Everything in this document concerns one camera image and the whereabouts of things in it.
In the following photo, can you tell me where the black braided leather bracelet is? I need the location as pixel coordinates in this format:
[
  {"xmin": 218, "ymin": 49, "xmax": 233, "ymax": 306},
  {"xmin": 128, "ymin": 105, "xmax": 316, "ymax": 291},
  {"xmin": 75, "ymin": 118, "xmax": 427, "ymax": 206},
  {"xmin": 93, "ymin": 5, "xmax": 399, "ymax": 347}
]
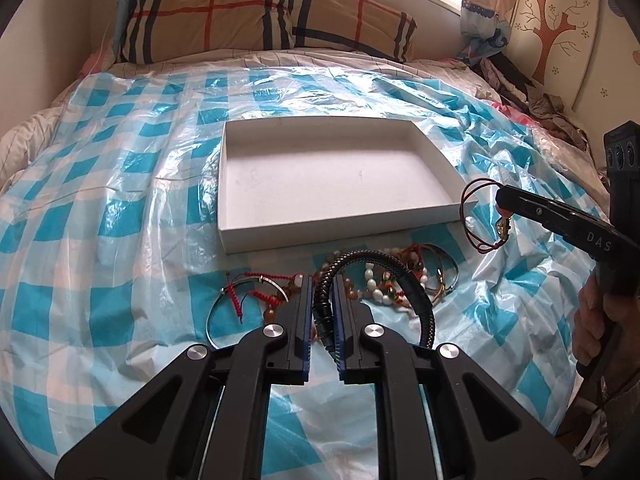
[{"xmin": 312, "ymin": 249, "xmax": 436, "ymax": 354}]

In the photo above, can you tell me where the red cord bracelet with charm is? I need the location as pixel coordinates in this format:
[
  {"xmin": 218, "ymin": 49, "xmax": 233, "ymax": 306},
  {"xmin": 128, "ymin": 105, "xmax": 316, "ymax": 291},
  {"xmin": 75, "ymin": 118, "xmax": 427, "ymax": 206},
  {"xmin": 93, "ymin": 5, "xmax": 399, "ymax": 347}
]
[{"xmin": 459, "ymin": 178, "xmax": 512, "ymax": 255}]

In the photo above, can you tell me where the silver bangle with red beads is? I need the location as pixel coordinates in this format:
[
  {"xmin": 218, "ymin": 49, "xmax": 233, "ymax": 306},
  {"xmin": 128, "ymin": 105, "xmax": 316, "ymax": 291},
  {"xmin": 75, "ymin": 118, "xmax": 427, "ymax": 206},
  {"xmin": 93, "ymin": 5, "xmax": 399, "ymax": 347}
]
[{"xmin": 204, "ymin": 271, "xmax": 303, "ymax": 348}]

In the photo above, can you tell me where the thin silver bangle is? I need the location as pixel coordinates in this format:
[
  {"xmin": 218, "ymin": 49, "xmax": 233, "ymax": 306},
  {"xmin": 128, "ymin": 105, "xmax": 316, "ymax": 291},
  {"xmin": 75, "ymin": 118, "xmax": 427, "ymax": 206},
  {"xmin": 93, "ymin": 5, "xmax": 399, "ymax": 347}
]
[{"xmin": 423, "ymin": 244, "xmax": 460, "ymax": 306}]

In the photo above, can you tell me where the right hand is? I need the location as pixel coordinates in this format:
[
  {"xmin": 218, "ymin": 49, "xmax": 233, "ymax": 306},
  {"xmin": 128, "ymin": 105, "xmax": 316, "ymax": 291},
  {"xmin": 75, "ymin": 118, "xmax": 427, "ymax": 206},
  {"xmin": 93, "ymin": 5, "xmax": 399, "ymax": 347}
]
[{"xmin": 572, "ymin": 274, "xmax": 625, "ymax": 366}]

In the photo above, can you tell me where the pile of dark clothes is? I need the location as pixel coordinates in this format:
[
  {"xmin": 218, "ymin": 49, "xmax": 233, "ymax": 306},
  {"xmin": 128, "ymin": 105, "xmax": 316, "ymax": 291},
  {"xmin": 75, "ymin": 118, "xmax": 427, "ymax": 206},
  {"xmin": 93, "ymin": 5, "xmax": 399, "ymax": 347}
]
[{"xmin": 473, "ymin": 53, "xmax": 589, "ymax": 152}]

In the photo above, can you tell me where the white shallow cardboard box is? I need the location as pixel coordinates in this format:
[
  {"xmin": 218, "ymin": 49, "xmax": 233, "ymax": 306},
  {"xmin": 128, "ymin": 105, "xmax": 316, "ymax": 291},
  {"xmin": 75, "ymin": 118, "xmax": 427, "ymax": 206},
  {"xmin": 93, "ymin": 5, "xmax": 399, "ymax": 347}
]
[{"xmin": 217, "ymin": 116, "xmax": 465, "ymax": 254}]

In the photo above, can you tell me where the patterned curtain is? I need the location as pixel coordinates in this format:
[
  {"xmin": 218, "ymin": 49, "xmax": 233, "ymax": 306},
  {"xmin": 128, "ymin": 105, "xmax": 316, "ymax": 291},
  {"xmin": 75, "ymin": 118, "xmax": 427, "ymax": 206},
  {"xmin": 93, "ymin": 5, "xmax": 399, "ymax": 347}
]
[{"xmin": 458, "ymin": 0, "xmax": 516, "ymax": 66}]

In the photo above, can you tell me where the plaid beige pillow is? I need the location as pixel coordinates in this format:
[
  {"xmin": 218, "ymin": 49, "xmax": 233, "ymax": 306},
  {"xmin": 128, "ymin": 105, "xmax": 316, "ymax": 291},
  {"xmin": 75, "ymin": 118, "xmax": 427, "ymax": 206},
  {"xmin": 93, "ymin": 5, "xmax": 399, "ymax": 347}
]
[{"xmin": 118, "ymin": 0, "xmax": 418, "ymax": 65}]

